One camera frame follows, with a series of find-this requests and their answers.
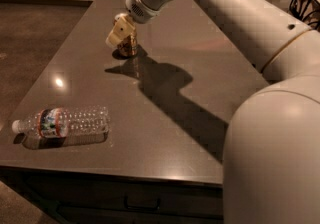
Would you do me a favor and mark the black wire basket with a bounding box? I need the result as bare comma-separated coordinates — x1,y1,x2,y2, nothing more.
289,0,320,32

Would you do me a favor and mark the dark cabinet drawer front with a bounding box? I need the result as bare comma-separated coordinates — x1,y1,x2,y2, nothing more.
26,175,223,219

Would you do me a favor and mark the dark drawer handle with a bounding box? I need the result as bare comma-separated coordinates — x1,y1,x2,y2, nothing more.
123,196,161,211

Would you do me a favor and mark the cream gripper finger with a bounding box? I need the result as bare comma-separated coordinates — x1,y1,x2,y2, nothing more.
105,13,136,48

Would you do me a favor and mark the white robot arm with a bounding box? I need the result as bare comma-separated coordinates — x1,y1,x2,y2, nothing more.
106,0,320,224

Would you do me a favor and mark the clear plastic water bottle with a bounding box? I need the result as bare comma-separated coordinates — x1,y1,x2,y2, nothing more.
12,106,109,139

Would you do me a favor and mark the orange soda can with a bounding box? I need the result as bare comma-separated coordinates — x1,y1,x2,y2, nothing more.
114,13,138,58

